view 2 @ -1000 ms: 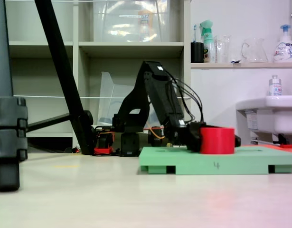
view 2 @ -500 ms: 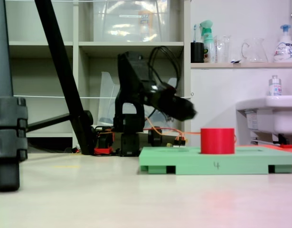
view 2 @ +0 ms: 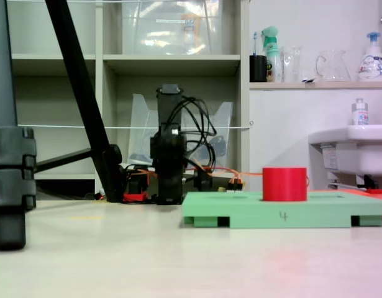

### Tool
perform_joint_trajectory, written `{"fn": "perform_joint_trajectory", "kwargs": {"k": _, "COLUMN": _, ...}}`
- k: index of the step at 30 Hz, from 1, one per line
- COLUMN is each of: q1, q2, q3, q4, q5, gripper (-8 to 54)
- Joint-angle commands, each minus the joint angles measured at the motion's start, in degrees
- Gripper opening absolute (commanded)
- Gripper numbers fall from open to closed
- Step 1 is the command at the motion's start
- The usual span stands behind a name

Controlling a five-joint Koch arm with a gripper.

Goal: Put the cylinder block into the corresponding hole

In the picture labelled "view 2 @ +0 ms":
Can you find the red cylinder block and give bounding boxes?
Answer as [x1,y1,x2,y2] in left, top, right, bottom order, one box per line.
[261,167,309,203]

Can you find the red and black table clamp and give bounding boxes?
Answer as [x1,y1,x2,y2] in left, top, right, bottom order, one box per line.
[122,169,149,204]

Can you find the black tripod brace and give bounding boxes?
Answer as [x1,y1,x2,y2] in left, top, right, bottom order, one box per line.
[34,148,93,174]

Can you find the green shape sorter board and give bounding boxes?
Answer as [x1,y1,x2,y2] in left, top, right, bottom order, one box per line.
[179,191,382,230]

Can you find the grey shelf unit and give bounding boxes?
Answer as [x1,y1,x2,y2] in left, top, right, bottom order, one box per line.
[6,0,251,200]

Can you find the black cup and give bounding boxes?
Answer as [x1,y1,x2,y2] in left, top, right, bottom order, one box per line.
[249,55,268,83]

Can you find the clear plastic storage box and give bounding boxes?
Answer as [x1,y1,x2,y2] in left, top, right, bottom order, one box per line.
[121,0,224,56]

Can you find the green spray bottle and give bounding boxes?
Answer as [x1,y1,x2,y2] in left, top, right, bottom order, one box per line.
[260,25,283,83]

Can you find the grey black tripod leg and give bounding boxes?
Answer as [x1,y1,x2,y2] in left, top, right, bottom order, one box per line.
[0,0,38,251]

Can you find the clear glass beaker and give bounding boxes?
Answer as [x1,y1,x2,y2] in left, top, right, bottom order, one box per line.
[281,46,304,83]

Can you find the white sink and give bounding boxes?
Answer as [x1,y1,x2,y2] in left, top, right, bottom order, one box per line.
[307,124,382,189]

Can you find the clear glass pitcher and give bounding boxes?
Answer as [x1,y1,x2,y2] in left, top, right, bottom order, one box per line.
[316,49,352,83]

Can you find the small clear sanitizer bottle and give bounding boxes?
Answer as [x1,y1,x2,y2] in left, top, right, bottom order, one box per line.
[351,97,370,126]

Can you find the black clamp under sink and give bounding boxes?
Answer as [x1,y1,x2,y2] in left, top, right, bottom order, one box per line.
[362,174,382,195]

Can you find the white foam soap bottle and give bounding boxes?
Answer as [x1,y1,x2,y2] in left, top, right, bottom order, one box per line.
[357,31,382,83]

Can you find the black arm servo wires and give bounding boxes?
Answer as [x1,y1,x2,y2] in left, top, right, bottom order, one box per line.
[169,95,218,175]

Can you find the circuit board with wires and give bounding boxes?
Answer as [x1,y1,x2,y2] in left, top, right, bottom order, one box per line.
[227,177,246,192]

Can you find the thin orange wire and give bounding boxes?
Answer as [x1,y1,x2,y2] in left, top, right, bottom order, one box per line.
[190,158,310,191]

